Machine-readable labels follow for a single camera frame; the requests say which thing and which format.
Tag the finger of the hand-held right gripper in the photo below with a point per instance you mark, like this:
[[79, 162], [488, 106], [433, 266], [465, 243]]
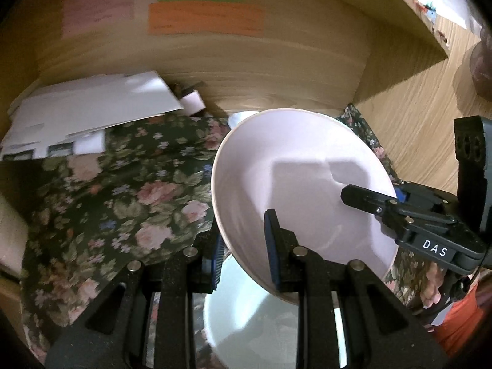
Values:
[[426, 203], [365, 200]]

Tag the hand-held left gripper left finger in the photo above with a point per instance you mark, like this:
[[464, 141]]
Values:
[[217, 263]]

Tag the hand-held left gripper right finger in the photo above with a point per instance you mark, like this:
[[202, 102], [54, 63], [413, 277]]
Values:
[[273, 248]]

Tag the light green plate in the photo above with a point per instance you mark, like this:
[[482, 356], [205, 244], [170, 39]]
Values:
[[246, 315]]

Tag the pink bowl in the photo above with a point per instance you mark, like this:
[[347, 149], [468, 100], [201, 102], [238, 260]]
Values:
[[292, 184]]

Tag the person's right hand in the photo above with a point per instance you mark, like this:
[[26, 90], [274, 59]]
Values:
[[431, 284]]

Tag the orange clothing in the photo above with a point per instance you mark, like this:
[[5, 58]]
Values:
[[461, 323]]

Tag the floral tablecloth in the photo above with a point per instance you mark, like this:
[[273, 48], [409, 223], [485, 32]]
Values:
[[115, 200]]

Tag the pink striped curtain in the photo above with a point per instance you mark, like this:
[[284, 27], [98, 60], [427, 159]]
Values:
[[483, 65]]

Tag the stack of white papers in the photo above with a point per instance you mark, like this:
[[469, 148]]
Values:
[[88, 111]]

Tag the orange sticky note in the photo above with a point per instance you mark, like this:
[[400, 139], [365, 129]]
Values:
[[205, 18]]

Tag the pink sticky note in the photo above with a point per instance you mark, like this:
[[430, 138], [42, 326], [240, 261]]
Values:
[[98, 9]]

